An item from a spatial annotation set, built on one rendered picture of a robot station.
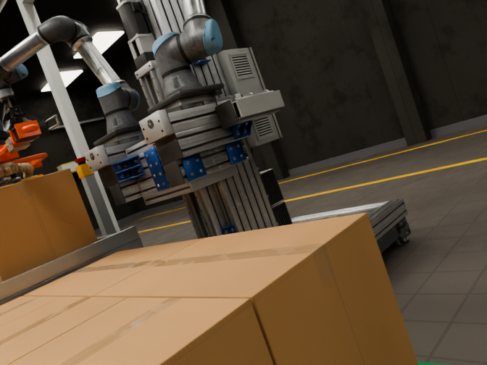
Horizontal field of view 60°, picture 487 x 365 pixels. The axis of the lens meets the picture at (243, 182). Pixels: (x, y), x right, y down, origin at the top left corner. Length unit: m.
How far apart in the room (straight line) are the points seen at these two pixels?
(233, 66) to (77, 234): 1.02
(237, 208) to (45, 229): 0.80
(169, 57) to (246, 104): 0.33
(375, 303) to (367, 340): 0.08
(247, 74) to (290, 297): 1.49
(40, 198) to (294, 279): 1.37
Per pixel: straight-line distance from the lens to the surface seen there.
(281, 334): 0.74
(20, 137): 1.61
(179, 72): 1.65
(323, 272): 0.83
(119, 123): 2.03
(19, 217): 1.91
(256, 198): 1.98
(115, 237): 1.96
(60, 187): 1.97
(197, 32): 1.64
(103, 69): 2.26
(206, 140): 1.60
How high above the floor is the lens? 0.76
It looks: 4 degrees down
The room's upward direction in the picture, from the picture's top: 20 degrees counter-clockwise
